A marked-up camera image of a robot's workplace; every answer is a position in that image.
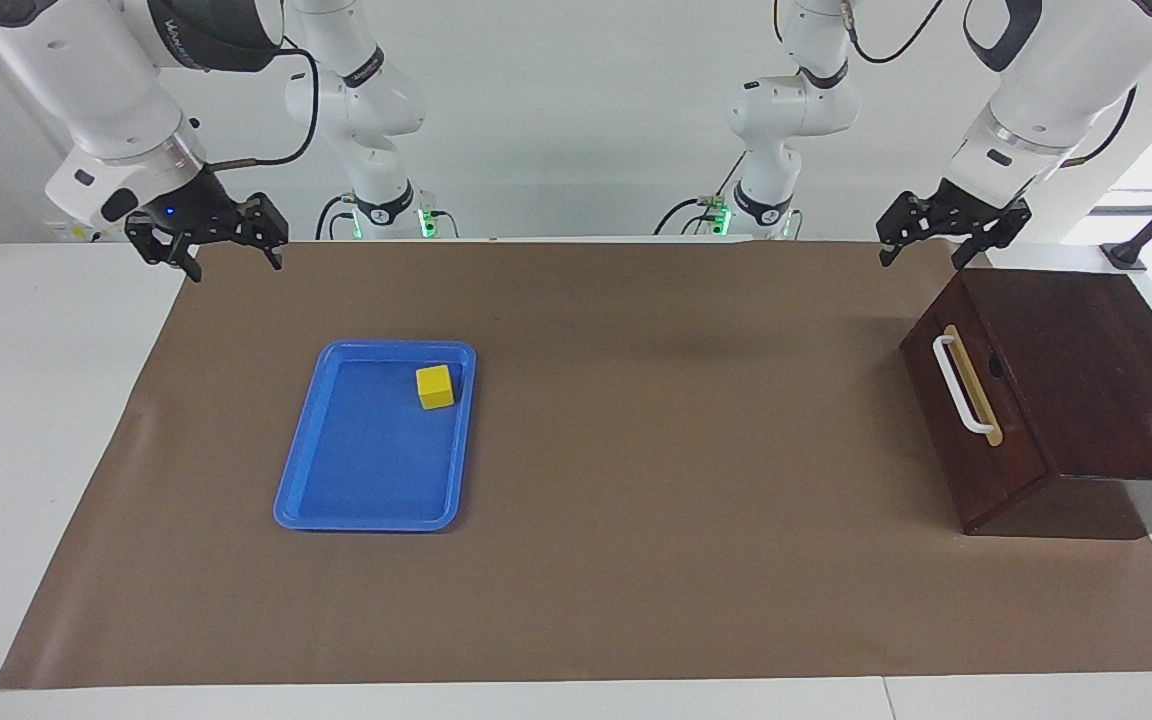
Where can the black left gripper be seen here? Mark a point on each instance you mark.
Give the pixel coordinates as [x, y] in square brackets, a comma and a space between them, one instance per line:
[966, 208]

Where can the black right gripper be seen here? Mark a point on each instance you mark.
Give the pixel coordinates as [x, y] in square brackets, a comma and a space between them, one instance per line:
[191, 210]

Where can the wooden drawer with dark front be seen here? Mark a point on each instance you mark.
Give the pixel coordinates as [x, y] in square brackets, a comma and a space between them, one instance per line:
[1006, 480]

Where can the yellow cube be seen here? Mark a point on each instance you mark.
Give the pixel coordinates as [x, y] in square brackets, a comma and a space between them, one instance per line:
[434, 388]

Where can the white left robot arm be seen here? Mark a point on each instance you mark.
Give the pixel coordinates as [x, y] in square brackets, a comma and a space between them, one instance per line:
[1076, 70]

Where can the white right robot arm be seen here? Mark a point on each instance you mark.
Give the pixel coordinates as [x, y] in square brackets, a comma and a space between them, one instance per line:
[96, 90]

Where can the dark wooden drawer cabinet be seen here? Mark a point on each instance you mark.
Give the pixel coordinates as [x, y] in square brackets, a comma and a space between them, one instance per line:
[1096, 380]

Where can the blue plastic tray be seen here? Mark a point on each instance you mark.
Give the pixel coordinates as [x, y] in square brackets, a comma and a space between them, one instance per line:
[376, 470]

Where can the brown paper table mat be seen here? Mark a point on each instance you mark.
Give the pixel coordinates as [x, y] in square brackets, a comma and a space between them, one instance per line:
[636, 550]

